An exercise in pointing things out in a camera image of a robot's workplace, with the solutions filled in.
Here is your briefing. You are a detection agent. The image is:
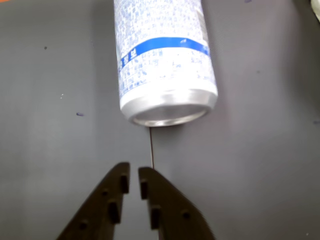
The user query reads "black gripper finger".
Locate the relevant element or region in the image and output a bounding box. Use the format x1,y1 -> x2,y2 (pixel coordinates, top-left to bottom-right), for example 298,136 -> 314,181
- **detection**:
56,161 -> 131,240
138,166 -> 217,240

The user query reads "white blue Milkis can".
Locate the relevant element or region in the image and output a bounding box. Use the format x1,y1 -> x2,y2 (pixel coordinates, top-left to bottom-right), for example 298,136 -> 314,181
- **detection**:
112,0 -> 219,128

